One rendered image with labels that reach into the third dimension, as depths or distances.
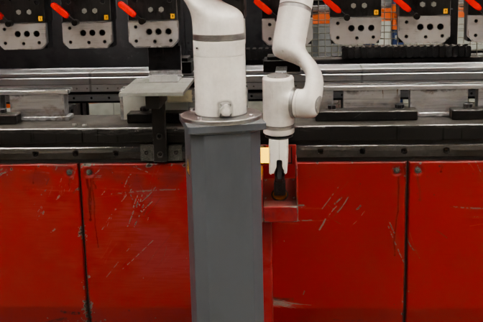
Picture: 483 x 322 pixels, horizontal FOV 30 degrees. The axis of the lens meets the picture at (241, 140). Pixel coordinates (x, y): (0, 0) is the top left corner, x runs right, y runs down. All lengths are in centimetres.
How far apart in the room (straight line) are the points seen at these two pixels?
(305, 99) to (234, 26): 39
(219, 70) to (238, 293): 53
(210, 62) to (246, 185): 30
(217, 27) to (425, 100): 93
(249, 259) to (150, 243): 68
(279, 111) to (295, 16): 26
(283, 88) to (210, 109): 35
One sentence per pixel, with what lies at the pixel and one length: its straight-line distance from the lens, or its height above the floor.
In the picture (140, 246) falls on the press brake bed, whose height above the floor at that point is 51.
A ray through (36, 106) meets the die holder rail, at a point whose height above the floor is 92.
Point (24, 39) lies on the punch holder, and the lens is 281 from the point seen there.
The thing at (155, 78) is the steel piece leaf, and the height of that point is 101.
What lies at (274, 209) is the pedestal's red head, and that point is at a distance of 243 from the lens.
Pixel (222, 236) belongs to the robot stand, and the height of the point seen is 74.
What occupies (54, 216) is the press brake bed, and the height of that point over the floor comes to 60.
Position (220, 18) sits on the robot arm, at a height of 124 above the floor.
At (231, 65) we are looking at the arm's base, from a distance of 204.
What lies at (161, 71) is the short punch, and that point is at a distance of 278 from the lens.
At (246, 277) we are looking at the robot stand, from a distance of 214.
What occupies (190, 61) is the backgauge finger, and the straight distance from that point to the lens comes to 296.
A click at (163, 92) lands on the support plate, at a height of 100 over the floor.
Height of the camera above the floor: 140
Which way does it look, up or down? 13 degrees down
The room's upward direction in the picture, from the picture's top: 1 degrees counter-clockwise
